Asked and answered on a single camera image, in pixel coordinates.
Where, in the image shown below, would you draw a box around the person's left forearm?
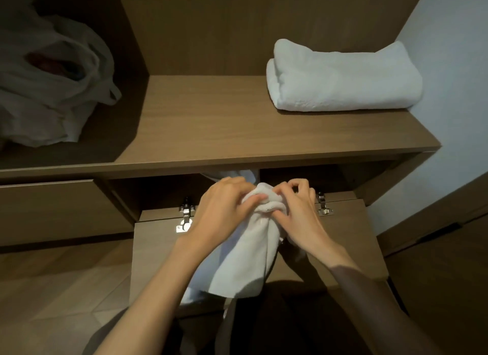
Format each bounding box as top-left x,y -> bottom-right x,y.
95,244 -> 214,355

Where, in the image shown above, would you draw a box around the person's dark trousers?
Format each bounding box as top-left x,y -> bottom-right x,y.
82,282 -> 382,355

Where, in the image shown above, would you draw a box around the wooden vanity base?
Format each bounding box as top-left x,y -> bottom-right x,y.
0,179 -> 134,247

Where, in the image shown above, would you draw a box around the wooden back panel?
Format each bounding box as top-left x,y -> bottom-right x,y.
114,0 -> 430,77

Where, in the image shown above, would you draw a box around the person's left hand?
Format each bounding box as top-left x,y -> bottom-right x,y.
182,176 -> 269,257

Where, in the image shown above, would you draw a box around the metal door hinge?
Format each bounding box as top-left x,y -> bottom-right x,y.
315,192 -> 334,217
175,196 -> 197,234

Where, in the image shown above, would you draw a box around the person's right hand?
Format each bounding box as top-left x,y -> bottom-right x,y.
271,178 -> 359,270

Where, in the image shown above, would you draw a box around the white plastic bag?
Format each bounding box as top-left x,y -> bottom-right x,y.
0,7 -> 123,149

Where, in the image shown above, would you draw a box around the black door hinge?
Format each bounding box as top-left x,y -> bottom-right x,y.
419,223 -> 463,245

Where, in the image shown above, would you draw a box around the white towel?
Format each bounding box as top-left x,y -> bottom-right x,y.
179,169 -> 290,355
266,38 -> 424,112

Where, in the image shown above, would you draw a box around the person's right forearm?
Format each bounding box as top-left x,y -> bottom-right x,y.
327,263 -> 447,355

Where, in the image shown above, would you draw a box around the wooden cabinet flap door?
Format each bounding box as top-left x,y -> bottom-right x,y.
129,198 -> 389,317

